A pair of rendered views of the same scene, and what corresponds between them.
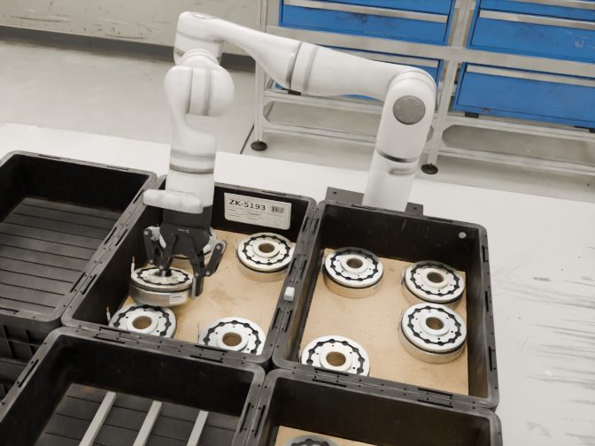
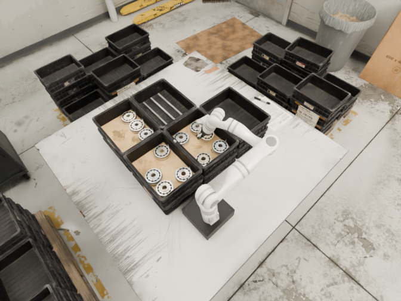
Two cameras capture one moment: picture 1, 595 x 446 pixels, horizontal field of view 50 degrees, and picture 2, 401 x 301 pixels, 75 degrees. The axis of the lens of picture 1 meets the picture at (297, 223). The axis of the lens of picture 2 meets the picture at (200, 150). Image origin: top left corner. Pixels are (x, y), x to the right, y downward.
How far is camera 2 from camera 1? 1.70 m
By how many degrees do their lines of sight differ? 79
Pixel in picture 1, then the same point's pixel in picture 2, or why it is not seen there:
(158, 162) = (296, 183)
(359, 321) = (170, 168)
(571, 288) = (148, 264)
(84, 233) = not seen: hidden behind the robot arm
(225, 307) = (195, 146)
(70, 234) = not seen: hidden behind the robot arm
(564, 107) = not seen: outside the picture
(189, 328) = (194, 137)
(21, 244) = (244, 120)
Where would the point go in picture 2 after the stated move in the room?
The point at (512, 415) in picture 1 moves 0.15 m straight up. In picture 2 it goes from (135, 201) to (129, 191)
